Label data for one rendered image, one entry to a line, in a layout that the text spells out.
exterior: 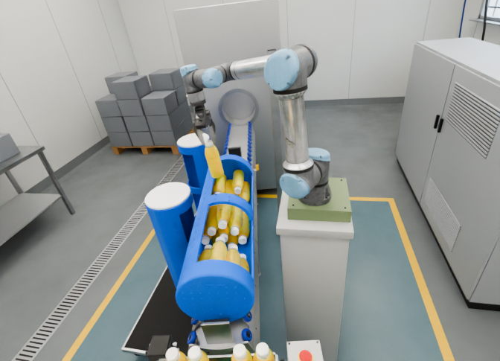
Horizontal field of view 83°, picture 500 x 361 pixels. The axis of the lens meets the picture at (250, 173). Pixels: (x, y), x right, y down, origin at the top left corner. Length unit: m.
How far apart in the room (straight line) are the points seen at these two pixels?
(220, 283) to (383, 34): 5.44
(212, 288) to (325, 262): 0.57
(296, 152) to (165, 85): 3.99
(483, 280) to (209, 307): 1.84
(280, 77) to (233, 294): 0.75
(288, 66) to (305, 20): 4.93
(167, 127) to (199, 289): 3.77
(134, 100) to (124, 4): 2.61
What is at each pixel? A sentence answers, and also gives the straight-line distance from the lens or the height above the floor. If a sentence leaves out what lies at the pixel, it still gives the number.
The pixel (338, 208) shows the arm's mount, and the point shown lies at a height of 1.21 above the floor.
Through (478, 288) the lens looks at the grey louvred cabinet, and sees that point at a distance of 2.52.
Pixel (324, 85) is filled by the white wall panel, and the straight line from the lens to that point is 6.03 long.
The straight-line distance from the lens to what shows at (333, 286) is 1.53.
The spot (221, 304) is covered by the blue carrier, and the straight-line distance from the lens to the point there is 1.13.
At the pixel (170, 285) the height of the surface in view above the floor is 0.15.
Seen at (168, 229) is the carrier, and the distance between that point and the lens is 1.81.
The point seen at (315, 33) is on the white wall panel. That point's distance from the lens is 5.85.
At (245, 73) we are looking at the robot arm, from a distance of 1.23.
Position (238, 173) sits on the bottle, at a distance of 1.69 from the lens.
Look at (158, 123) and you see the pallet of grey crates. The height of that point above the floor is 0.53.
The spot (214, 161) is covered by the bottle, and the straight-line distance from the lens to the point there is 1.39.
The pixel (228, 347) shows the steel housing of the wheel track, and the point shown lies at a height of 0.94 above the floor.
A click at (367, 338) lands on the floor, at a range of 2.33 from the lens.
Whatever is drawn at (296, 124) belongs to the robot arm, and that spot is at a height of 1.62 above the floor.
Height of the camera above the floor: 1.99
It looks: 31 degrees down
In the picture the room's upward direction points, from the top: 7 degrees counter-clockwise
